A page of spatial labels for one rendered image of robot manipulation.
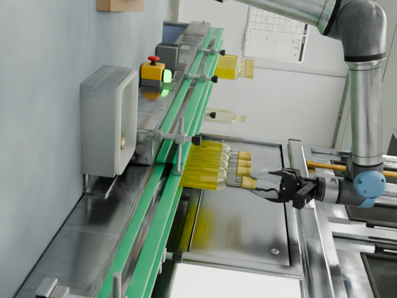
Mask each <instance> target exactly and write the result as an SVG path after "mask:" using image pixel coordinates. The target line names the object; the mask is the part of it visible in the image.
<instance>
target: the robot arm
mask: <svg viewBox="0 0 397 298"><path fill-rule="evenodd" d="M233 1H236V2H240V3H243V4H246V5H249V6H252V7H255V8H259V9H262V10H264V11H268V12H271V13H274V14H277V15H281V16H283V17H287V18H290V19H292V20H296V21H299V22H303V23H305V24H309V25H312V26H315V27H317V29H318V31H319V33H320V34H321V35H324V36H326V37H330V38H333V39H336V40H339V41H341V43H342V45H343V51H344V62H345V63H346V64H347V65H348V66H349V87H350V116H351V131H352V144H351V147H350V151H349V157H348V160H347V165H346V170H345V174H344V179H335V177H332V178H328V177H323V178H322V177H315V176H314V178H310V177H302V176H301V172H300V169H291V168H286V167H283V170H278V171H270V169H263V170H262V171H259V172H255V173H252V174H250V175H249V176H250V177H253V178H254V179H262V180H269V181H271V182H272V183H275V184H276V183H278V182H279V181H281V182H280V185H279V190H276V189H275V188H270V189H269V188H268V187H265V186H262V187H260V188H259V189H257V188H256V189H248V190H249V191H250V192H252V193H254V194H255V195H257V196H260V197H262V198H265V199H266V200H270V201H272V202H275V203H284V202H287V203H289V200H292V202H293V204H292V207H293V208H296V209H299V210H301V209H302V208H303V207H304V206H305V205H307V204H308V203H309V202H310V201H312V200H313V199H314V200H315V201H320V202H322V203H331V204H338V205H347V206H354V207H356V208H371V207H372V206H373V205H374V204H375V201H376V198H377V197H379V196H381V195H382V194H383V193H384V191H385V189H386V179H385V177H384V175H383V124H382V62H383V61H384V60H385V59H386V32H387V22H386V15H385V13H384V11H383V9H382V8H381V7H380V6H379V5H378V4H377V3H375V2H373V1H370V0H233ZM287 169H290V170H287ZM291 170H295V171H291Z"/></svg>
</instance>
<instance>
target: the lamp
mask: <svg viewBox="0 0 397 298"><path fill-rule="evenodd" d="M161 80H162V82H169V81H170V80H171V72H170V71H169V70H165V69H163V71H162V78H161Z"/></svg>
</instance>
